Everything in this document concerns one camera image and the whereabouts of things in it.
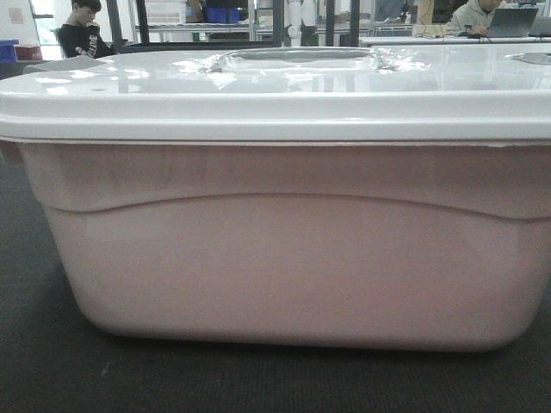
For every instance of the white lidded storage bin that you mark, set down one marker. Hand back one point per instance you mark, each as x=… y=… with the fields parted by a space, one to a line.
x=380 y=197

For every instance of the white table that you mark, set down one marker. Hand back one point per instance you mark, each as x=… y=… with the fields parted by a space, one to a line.
x=449 y=40

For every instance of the person in black shirt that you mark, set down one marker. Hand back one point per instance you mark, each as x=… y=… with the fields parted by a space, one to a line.
x=80 y=34

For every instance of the person in grey hoodie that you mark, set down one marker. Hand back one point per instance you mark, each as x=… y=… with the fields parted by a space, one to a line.
x=474 y=17

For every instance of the grey laptop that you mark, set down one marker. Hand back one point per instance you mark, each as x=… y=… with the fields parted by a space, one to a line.
x=507 y=23

